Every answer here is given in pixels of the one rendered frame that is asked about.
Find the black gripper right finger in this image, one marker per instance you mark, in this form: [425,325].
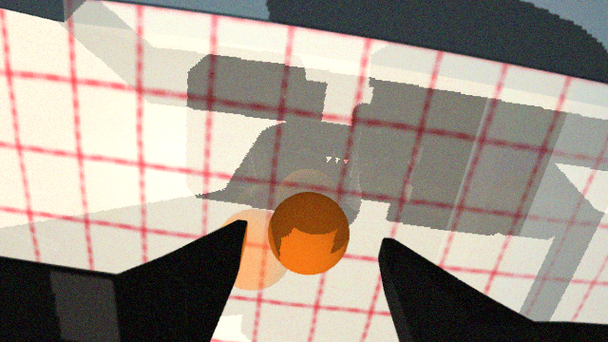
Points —
[428,304]

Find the low clear wall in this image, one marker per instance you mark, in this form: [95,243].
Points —
[558,270]

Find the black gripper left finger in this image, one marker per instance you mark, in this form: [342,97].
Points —
[178,297]

